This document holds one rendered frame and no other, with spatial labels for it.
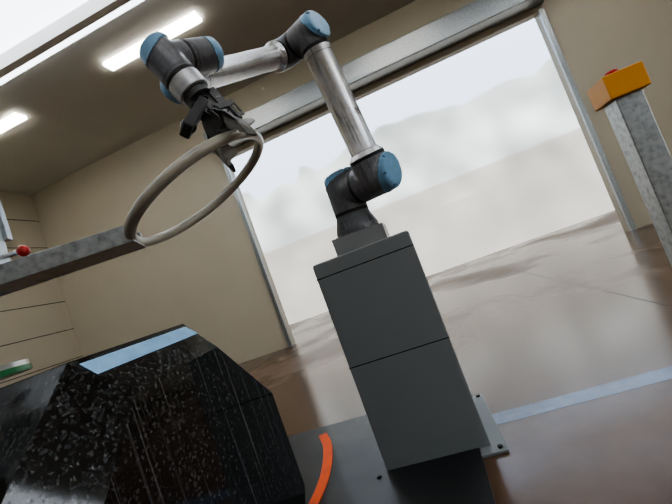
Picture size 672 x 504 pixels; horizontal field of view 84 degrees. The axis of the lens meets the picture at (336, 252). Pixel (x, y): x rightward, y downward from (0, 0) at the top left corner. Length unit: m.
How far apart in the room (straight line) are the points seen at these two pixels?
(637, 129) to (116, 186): 6.93
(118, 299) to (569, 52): 7.67
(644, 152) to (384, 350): 1.08
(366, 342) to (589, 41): 5.56
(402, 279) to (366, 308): 0.18
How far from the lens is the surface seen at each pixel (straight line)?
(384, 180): 1.47
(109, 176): 7.47
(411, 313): 1.45
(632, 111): 1.58
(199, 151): 0.97
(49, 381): 0.78
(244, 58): 1.49
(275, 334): 5.96
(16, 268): 1.22
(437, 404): 1.54
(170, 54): 1.11
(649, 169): 1.57
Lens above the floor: 0.79
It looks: 3 degrees up
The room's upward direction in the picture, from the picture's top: 20 degrees counter-clockwise
